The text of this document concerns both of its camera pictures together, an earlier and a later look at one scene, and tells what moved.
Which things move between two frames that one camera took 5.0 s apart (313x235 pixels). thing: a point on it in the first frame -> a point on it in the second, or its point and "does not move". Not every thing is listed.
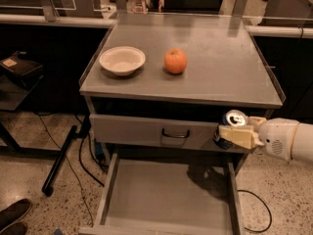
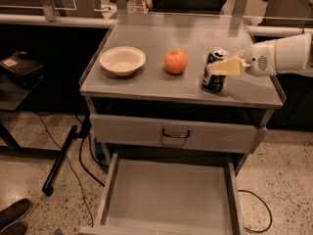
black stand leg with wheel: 47,188 does not move
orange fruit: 175,61 does not move
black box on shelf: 22,65 does not move
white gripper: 276,136 -> 259,60
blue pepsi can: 231,117 -> 213,82
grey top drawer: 184,132 does not move
